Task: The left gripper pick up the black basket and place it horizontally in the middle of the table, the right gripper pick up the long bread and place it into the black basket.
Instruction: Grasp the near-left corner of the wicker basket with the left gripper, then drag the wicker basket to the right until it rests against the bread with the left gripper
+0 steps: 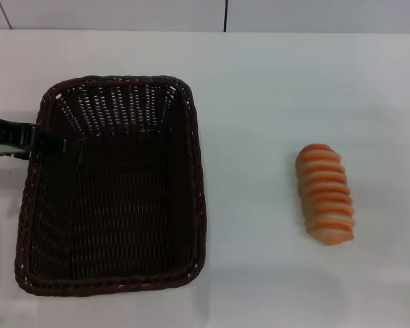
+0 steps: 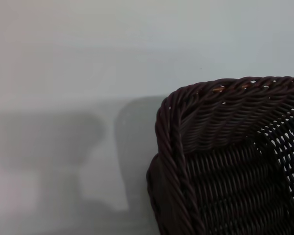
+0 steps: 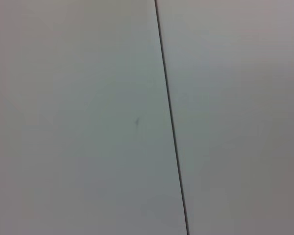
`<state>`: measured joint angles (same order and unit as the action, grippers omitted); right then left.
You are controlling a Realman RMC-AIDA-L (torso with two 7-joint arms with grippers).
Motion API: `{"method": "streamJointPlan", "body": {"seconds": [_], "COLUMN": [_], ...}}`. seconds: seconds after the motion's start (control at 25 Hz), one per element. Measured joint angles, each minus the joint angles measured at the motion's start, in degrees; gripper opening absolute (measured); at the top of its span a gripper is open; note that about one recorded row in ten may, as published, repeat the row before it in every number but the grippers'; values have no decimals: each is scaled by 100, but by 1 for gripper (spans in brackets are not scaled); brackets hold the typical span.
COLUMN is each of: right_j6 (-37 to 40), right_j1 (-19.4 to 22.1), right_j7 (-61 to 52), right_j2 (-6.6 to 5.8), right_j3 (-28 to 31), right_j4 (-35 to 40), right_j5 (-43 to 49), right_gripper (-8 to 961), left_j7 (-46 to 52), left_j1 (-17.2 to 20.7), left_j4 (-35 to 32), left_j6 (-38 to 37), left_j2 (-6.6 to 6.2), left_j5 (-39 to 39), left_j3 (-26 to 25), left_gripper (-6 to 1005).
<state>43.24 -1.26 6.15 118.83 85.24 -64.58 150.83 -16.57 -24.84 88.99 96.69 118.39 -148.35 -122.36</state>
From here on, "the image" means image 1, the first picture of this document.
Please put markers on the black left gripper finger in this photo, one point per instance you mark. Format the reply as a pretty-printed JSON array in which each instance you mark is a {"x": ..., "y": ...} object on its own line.
[
  {"x": 7, "y": 152},
  {"x": 48, "y": 145}
]

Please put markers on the dark brown woven basket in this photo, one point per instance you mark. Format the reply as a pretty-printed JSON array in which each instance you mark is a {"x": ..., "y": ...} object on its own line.
[{"x": 123, "y": 205}]

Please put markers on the orange striped bread loaf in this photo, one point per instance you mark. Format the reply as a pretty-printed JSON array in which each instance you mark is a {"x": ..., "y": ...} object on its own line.
[{"x": 324, "y": 194}]

